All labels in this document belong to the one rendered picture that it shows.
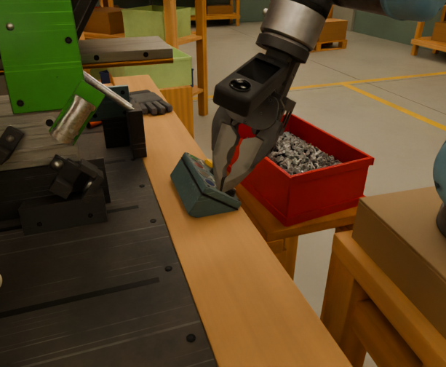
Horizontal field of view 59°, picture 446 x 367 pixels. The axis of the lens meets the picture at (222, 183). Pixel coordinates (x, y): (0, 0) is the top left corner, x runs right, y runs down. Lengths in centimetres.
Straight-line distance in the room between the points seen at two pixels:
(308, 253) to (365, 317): 132
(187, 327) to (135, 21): 318
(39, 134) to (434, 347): 66
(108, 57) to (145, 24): 266
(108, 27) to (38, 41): 312
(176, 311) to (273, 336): 12
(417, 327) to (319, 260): 144
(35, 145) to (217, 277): 38
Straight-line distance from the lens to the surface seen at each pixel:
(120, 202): 74
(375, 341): 76
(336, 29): 721
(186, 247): 61
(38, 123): 72
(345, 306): 79
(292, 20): 52
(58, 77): 70
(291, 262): 133
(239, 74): 48
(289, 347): 49
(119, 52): 82
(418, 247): 62
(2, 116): 73
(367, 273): 68
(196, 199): 66
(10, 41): 71
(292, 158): 93
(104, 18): 383
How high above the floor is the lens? 128
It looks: 29 degrees down
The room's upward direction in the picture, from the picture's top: straight up
